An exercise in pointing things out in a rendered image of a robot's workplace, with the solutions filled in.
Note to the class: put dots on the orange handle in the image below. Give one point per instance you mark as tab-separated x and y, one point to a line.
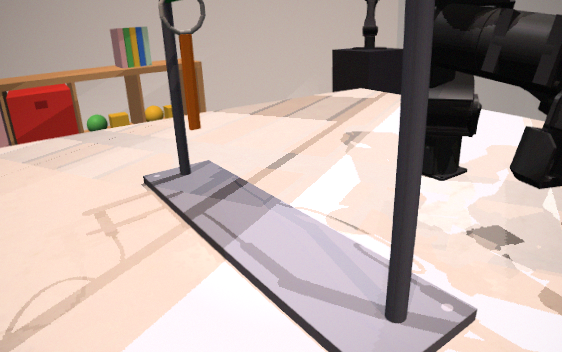
189	77

